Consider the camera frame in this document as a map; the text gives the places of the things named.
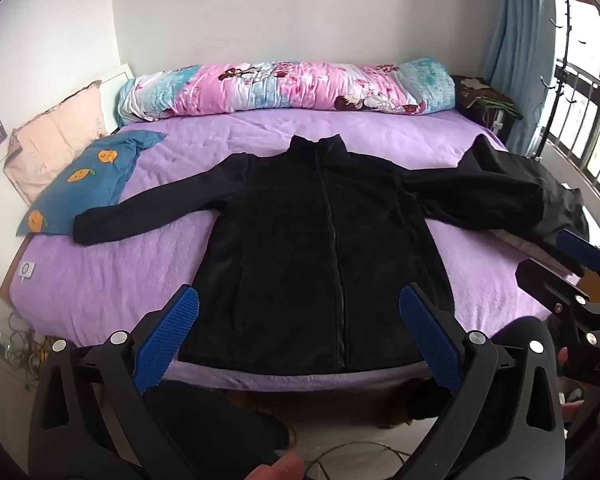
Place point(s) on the person's left hand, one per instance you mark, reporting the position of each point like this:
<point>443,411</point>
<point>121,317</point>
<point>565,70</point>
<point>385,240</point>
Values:
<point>280,467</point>

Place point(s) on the pink pillow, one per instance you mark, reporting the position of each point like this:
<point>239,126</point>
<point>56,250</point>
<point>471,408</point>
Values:
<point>55,140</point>

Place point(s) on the person's black pants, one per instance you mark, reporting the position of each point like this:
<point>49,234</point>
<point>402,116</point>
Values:
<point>215,420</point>

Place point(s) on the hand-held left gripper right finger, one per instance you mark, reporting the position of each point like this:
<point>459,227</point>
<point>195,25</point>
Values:
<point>430,340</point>

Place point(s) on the green folded cloth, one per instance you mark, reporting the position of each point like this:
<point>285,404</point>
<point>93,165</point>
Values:
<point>500,107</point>

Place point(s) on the dark coat rack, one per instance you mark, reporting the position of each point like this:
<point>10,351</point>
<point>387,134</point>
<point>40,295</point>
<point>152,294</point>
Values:
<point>560,60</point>

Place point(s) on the black fleece jacket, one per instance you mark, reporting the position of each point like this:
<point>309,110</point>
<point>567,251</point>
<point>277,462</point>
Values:
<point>305,250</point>

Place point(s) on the rolled pink floral quilt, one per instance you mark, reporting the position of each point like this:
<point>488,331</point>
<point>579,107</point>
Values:
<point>280,85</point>

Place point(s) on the purple bed blanket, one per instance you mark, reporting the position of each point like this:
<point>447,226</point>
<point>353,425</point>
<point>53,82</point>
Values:
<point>130,260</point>

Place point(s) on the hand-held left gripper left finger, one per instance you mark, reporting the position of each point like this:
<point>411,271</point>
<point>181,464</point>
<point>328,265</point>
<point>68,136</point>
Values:
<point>165,340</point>

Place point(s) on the metal window railing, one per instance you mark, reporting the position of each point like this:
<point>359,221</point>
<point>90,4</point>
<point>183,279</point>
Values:
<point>587,74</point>

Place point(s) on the person's right hand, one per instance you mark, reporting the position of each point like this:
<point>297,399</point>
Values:
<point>572,405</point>

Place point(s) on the blue pillow with orange prints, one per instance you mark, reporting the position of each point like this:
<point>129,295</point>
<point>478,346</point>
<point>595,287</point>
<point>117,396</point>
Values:
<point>80,190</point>

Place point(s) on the white blanket controller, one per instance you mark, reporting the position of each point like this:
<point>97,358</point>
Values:
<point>25,270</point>

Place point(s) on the brown printed cloth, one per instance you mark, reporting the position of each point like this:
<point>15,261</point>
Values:
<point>472,92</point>

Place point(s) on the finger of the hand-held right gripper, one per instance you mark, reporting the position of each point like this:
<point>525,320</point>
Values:
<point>580,249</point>
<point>545,284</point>

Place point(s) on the blue curtain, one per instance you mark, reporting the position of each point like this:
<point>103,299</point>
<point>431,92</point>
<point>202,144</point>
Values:
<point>515,35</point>

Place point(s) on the black smooth garment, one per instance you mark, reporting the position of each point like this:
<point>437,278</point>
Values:
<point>565,205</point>

